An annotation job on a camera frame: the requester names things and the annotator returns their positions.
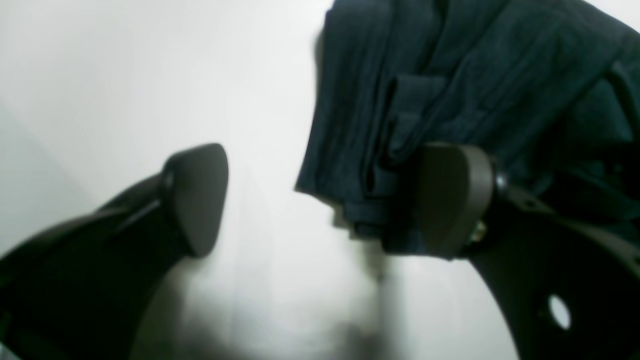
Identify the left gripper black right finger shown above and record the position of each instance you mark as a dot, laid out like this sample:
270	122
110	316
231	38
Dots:
566	289

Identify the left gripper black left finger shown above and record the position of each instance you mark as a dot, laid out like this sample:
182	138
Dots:
79	290

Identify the black long-sleeve shirt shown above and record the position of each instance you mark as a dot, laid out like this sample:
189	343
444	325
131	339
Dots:
549	88

